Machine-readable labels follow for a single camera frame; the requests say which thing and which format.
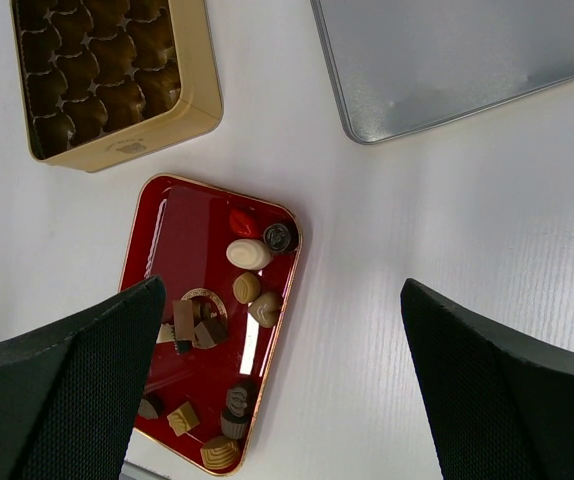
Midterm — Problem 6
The brown rectangular chocolate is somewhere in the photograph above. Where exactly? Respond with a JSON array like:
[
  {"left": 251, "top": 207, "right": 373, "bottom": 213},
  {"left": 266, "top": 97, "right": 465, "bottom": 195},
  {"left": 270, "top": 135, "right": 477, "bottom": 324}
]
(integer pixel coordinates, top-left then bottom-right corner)
[{"left": 172, "top": 300, "right": 194, "bottom": 341}]

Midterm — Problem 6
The white oval chocolate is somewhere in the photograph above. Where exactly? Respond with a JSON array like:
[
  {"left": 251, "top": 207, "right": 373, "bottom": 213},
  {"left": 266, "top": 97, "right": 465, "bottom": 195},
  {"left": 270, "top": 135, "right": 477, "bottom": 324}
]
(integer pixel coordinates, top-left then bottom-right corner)
[{"left": 226, "top": 238, "right": 272, "bottom": 271}]

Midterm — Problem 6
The silver tin lid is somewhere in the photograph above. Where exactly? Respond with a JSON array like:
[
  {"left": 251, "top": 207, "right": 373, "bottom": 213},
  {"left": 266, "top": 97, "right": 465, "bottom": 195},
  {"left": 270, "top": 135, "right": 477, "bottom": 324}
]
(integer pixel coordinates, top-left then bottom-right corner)
[{"left": 312, "top": 0, "right": 574, "bottom": 145}]

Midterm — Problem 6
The dark brown square chocolate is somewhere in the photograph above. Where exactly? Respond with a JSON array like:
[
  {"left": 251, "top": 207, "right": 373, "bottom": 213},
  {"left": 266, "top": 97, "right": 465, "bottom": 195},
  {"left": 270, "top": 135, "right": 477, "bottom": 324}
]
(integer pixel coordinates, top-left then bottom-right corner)
[{"left": 193, "top": 318, "right": 228, "bottom": 350}]

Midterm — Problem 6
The tan oval chocolate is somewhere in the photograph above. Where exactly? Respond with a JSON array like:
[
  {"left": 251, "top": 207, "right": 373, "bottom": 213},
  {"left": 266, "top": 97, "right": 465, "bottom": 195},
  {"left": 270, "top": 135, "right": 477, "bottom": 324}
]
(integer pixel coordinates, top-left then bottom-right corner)
[{"left": 232, "top": 271, "right": 261, "bottom": 304}]

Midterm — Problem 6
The gold chocolate tin box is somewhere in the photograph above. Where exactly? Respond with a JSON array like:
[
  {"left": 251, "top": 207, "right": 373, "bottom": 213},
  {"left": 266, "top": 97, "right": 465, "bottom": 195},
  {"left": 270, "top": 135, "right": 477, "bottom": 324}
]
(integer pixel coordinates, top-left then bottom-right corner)
[{"left": 10, "top": 1, "right": 223, "bottom": 172}]

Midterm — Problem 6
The beige heart chocolate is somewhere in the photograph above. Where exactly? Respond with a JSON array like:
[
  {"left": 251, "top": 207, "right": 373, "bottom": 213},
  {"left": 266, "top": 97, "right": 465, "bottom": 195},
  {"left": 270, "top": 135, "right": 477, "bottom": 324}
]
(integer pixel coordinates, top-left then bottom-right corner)
[{"left": 248, "top": 291, "right": 283, "bottom": 328}]

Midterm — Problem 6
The dark crown chocolate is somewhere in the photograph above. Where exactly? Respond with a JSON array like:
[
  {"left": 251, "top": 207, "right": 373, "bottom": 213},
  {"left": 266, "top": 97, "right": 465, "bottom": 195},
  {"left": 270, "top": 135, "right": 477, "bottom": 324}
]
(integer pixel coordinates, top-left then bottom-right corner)
[{"left": 226, "top": 380, "right": 257, "bottom": 417}]

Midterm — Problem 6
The red rectangular tray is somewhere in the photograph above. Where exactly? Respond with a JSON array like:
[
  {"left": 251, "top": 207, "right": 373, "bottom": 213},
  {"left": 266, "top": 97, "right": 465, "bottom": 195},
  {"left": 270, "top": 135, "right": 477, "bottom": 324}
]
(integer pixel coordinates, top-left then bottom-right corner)
[{"left": 121, "top": 174, "right": 302, "bottom": 477}]

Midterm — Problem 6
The red lips chocolate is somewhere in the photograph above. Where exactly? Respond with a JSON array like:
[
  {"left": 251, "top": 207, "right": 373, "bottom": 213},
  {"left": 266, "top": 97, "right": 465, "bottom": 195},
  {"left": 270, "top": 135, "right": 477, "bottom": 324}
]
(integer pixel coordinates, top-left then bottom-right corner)
[{"left": 229, "top": 208, "right": 262, "bottom": 239}]

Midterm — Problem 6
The dark round chocolate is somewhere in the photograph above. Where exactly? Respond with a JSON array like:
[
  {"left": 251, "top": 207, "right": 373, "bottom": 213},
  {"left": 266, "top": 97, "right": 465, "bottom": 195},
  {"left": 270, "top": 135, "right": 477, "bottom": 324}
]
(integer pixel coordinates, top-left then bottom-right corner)
[{"left": 262, "top": 221, "right": 299, "bottom": 255}]

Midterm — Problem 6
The dark leaf chocolate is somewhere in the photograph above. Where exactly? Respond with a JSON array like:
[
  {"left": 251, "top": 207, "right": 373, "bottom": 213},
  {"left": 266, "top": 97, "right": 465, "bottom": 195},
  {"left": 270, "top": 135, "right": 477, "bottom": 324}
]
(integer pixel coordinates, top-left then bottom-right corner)
[{"left": 137, "top": 394, "right": 164, "bottom": 420}]

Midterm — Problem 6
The dark cupcake chocolate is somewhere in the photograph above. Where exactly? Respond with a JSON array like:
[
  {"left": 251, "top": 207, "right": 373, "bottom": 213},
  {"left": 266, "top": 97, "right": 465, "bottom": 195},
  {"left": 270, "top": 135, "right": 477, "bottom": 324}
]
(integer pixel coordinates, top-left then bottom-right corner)
[{"left": 220, "top": 408, "right": 251, "bottom": 441}]

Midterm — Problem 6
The gold stepped square chocolate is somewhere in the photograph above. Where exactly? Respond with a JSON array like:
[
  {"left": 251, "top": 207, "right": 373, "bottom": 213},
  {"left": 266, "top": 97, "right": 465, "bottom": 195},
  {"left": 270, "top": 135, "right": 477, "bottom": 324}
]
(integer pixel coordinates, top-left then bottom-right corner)
[{"left": 200, "top": 436, "right": 240, "bottom": 471}]

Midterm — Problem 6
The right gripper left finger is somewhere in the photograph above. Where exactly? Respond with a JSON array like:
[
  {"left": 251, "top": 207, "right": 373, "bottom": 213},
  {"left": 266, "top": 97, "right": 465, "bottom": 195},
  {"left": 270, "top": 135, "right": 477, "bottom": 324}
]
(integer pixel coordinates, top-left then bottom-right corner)
[{"left": 0, "top": 276, "right": 166, "bottom": 479}]

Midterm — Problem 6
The white bar chocolate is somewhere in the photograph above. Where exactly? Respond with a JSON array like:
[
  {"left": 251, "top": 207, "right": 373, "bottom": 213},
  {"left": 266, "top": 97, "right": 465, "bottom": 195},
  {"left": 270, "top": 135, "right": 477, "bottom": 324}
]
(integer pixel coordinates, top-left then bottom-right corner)
[{"left": 156, "top": 324, "right": 176, "bottom": 344}]

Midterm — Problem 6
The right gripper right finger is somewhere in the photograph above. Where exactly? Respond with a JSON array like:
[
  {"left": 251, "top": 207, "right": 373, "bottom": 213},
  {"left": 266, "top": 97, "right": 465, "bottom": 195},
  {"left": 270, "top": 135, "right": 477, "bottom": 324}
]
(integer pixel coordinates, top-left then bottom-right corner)
[{"left": 400, "top": 279, "right": 574, "bottom": 479}]

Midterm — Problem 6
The gold leaf-embossed square chocolate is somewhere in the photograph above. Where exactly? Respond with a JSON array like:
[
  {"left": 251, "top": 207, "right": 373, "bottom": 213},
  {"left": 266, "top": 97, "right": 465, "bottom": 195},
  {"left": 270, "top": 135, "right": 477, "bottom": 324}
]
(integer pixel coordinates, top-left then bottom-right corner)
[{"left": 167, "top": 401, "right": 200, "bottom": 437}]

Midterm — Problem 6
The aluminium rail frame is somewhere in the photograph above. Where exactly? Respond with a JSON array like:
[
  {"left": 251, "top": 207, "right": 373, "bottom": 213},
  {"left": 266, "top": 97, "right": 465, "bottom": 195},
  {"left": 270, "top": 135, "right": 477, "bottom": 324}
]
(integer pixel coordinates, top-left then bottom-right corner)
[{"left": 118, "top": 460, "right": 168, "bottom": 480}]

